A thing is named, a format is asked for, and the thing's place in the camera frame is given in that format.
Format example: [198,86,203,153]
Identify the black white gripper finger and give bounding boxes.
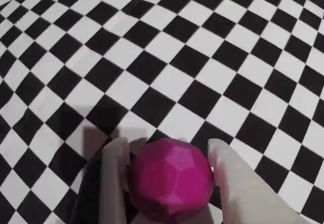
[72,136,132,224]

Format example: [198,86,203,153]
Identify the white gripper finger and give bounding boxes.
[207,137,308,224]

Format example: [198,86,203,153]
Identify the pink faceted ball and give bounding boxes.
[129,137,215,216]

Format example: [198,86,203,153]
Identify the black white checkered mat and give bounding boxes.
[0,0,324,224]

